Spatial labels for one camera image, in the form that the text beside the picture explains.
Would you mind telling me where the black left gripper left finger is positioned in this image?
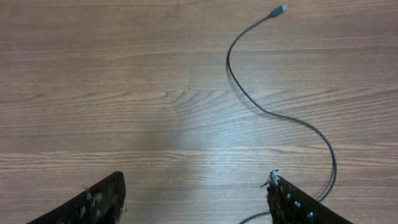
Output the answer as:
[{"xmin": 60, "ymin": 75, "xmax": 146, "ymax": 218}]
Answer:
[{"xmin": 28, "ymin": 171, "xmax": 126, "ymax": 224}]

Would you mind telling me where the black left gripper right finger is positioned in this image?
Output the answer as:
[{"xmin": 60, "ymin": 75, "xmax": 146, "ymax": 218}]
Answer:
[{"xmin": 267, "ymin": 170, "xmax": 353, "ymax": 224}]

